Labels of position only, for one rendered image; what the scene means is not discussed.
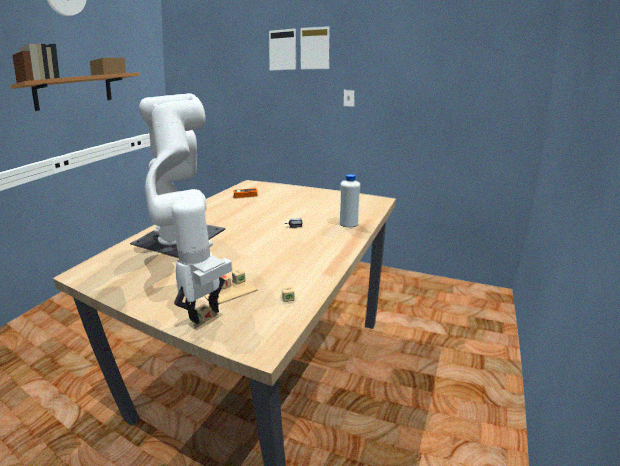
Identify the tan square mat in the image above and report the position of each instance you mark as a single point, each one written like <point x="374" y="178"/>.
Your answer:
<point x="236" y="290"/>

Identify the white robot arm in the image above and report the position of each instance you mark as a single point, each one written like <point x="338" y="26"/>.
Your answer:
<point x="187" y="221"/>

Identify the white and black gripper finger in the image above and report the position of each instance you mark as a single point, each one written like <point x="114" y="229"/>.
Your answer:
<point x="193" y="314"/>
<point x="212" y="299"/>

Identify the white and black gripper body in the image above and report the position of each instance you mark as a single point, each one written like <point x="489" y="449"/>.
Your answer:
<point x="192" y="291"/>

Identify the white bottle with blue cap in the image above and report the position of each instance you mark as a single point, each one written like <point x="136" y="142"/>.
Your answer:
<point x="349" y="202"/>

